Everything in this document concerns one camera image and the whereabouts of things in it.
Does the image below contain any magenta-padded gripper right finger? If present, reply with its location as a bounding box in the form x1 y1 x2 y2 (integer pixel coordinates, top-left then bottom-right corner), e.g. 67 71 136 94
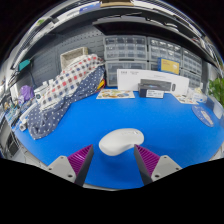
133 144 183 186

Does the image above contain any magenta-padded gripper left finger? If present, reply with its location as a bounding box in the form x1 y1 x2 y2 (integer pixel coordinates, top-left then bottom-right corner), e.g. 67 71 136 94
44 144 95 187

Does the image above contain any white computer mouse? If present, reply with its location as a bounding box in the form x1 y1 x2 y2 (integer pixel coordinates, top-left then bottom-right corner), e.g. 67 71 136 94
98 128 145 157

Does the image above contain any navy polka dot cloth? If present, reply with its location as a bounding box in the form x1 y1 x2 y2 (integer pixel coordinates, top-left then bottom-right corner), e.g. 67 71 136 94
26 66 107 140

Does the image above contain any colourful sticker sheet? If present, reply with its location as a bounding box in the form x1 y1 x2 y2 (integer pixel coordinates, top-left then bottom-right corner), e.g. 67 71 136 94
95 88 136 100
173 93 199 106

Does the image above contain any small black box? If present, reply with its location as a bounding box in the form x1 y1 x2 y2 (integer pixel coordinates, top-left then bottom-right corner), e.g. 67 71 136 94
137 83 165 99

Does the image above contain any clear plastic packet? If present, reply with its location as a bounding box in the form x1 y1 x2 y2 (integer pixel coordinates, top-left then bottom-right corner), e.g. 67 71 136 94
191 88 209 104

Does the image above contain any purple bag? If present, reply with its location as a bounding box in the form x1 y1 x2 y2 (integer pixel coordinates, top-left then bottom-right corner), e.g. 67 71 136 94
19 84 35 103

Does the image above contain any red blue checked cloth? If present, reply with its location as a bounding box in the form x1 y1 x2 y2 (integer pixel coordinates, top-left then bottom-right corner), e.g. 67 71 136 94
39 54 105 111

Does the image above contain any green potted plant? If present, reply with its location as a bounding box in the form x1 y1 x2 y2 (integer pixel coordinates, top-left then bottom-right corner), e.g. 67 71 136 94
208 77 224 108

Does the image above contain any long white keyboard box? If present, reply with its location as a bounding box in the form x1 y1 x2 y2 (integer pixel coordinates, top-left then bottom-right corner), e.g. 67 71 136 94
116 68 190 97

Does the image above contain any yellow and blue box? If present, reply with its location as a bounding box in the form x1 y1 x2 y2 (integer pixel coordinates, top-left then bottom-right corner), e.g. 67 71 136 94
157 57 181 75

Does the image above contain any teal rectangular box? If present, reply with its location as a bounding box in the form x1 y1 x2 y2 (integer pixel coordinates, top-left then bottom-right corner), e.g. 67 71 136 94
18 59 31 72

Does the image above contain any white woven basket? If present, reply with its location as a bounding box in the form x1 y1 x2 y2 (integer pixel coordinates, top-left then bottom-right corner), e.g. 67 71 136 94
59 46 89 70

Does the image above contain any dark wall shelf unit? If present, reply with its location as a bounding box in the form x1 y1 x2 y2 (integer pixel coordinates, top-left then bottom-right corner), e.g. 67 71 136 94
9 0 221 68

